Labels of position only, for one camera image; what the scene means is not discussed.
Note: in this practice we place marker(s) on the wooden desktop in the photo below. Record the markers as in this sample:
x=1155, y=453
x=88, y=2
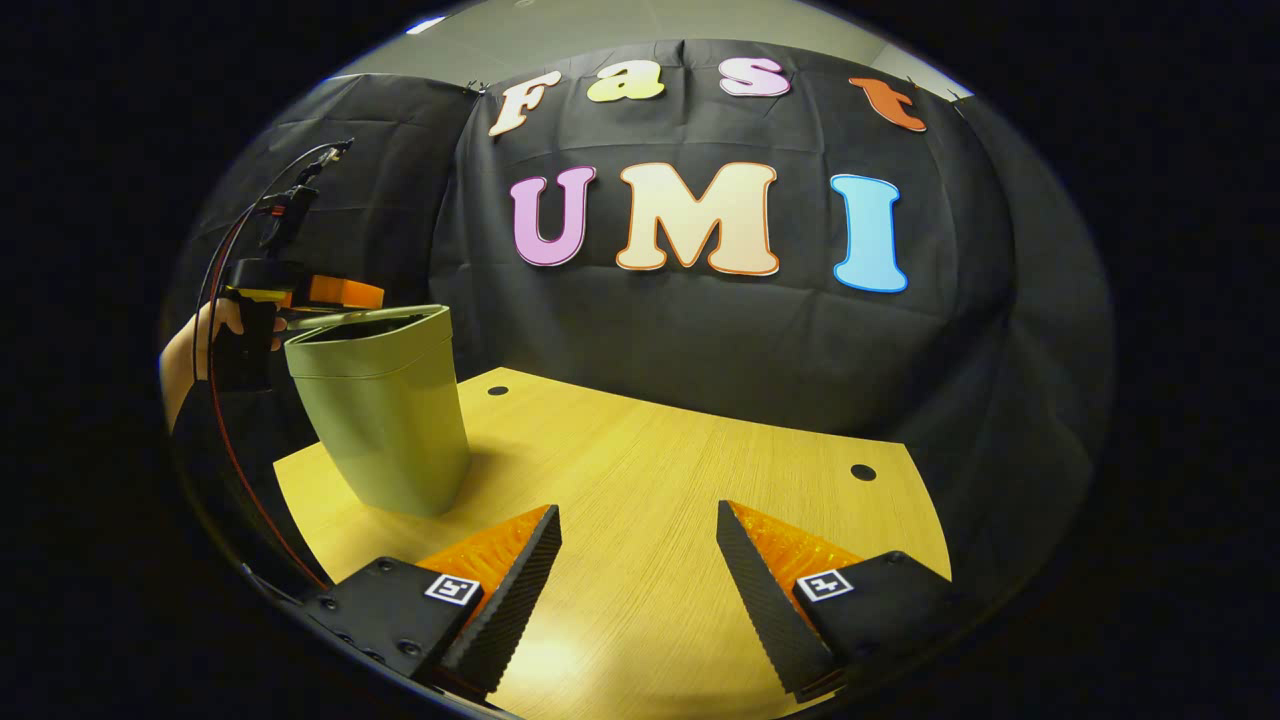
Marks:
x=640, y=500

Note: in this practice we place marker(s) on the black backdrop cloth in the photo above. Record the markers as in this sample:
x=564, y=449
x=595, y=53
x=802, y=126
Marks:
x=720, y=330

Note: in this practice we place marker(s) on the ceiling light panel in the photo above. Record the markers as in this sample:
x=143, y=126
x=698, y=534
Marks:
x=425, y=24

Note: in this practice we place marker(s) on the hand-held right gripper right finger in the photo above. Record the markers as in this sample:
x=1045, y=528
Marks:
x=880, y=605

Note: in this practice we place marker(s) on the pale green garbage bin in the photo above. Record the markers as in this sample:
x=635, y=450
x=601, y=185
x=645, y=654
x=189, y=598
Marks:
x=385, y=420

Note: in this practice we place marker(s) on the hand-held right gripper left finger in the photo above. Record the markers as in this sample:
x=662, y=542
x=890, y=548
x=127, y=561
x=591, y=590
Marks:
x=400, y=610

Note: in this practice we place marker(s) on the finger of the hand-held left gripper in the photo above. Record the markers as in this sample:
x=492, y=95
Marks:
x=345, y=291

